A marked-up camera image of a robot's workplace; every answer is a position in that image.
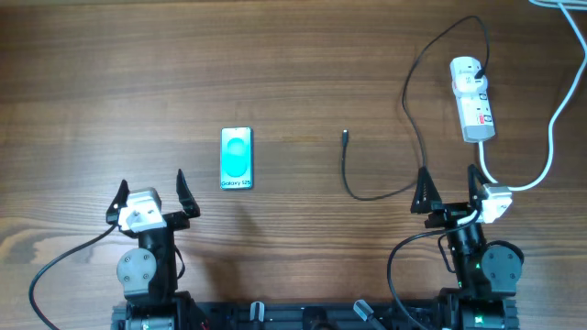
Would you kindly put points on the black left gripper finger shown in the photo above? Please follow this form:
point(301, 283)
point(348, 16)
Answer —
point(119, 202)
point(186, 199)

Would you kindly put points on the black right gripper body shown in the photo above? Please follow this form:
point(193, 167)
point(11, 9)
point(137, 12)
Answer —
point(449, 212)

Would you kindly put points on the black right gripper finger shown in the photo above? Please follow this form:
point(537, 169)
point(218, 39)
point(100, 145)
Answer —
point(426, 198)
point(475, 180)

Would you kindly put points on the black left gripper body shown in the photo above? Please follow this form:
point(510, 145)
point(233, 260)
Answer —
point(174, 218)

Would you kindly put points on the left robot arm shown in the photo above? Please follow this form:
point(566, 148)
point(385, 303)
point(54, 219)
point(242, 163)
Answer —
point(148, 273)

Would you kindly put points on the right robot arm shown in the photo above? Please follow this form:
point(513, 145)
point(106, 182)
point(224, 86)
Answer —
point(487, 272)

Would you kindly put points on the white USB charger plug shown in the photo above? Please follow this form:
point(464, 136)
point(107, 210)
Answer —
point(465, 83)

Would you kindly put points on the white power strip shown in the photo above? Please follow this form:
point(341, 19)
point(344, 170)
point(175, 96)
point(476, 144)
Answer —
point(476, 118)

